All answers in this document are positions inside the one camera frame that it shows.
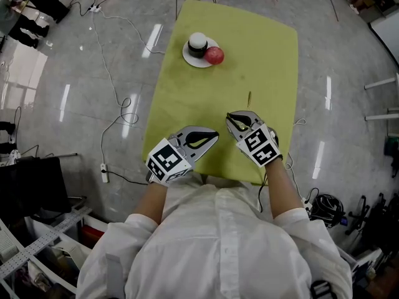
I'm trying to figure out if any person's left forearm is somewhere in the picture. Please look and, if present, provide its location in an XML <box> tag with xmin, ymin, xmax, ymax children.
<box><xmin>132</xmin><ymin>181</ymin><xmax>169</xmax><ymax>227</ymax></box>

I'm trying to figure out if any person's right forearm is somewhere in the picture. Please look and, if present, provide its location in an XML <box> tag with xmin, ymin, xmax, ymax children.
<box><xmin>264</xmin><ymin>160</ymin><xmax>305</xmax><ymax>221</ymax></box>

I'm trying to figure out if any dark jar with white lid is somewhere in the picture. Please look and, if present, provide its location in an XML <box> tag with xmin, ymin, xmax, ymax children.
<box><xmin>188</xmin><ymin>32</ymin><xmax>209</xmax><ymax>59</ymax></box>

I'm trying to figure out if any black cable bundle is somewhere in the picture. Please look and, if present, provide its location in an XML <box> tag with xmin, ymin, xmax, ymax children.
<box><xmin>310</xmin><ymin>194</ymin><xmax>346</xmax><ymax>229</ymax></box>

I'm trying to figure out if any white cabinet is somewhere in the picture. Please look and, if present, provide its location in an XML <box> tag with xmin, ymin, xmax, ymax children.
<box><xmin>369</xmin><ymin>9</ymin><xmax>399</xmax><ymax>71</ymax></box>

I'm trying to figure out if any white saucer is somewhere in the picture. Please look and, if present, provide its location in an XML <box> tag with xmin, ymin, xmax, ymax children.
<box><xmin>182</xmin><ymin>37</ymin><xmax>223</xmax><ymax>69</ymax></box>

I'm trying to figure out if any red apple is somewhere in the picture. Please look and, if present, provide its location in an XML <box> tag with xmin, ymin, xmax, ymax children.
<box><xmin>203</xmin><ymin>46</ymin><xmax>225</xmax><ymax>65</ymax></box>

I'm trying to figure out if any green cloth covered table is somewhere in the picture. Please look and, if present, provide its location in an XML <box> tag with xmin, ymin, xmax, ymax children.
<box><xmin>142</xmin><ymin>0</ymin><xmax>299</xmax><ymax>186</ymax></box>

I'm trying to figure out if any black floor cable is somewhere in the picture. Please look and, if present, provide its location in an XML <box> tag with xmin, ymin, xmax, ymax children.
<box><xmin>107</xmin><ymin>169</ymin><xmax>150</xmax><ymax>186</ymax></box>

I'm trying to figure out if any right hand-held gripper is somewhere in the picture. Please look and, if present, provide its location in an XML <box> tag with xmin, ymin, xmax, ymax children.
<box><xmin>226</xmin><ymin>110</ymin><xmax>282</xmax><ymax>168</ymax></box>

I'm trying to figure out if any grey shoulder strap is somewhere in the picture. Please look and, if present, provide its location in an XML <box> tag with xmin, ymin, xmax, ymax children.
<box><xmin>105</xmin><ymin>253</ymin><xmax>125</xmax><ymax>299</ymax></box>
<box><xmin>310</xmin><ymin>278</ymin><xmax>339</xmax><ymax>299</ymax></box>

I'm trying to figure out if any red box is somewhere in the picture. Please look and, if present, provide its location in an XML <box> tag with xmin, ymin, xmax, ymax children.
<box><xmin>80</xmin><ymin>225</ymin><xmax>105</xmax><ymax>245</ymax></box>

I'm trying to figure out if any white floor cable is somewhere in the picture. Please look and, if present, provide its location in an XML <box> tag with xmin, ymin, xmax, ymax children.
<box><xmin>90</xmin><ymin>11</ymin><xmax>166</xmax><ymax>165</ymax></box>
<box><xmin>285</xmin><ymin>118</ymin><xmax>308</xmax><ymax>204</ymax></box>

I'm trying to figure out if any black chair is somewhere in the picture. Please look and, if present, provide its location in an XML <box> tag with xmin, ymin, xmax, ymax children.
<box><xmin>0</xmin><ymin>156</ymin><xmax>79</xmax><ymax>217</ymax></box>

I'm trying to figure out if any person in white shirt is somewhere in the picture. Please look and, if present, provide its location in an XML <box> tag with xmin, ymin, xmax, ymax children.
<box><xmin>76</xmin><ymin>178</ymin><xmax>355</xmax><ymax>299</ymax></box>

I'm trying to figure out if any white desk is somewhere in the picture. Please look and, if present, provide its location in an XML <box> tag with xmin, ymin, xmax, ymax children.
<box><xmin>363</xmin><ymin>72</ymin><xmax>399</xmax><ymax>121</ymax></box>

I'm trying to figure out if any white perforated shelf rail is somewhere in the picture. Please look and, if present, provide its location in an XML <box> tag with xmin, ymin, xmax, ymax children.
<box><xmin>0</xmin><ymin>206</ymin><xmax>93</xmax><ymax>280</ymax></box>

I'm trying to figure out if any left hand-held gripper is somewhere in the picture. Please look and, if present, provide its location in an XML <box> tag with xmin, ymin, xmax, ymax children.
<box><xmin>145</xmin><ymin>125</ymin><xmax>219</xmax><ymax>186</ymax></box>

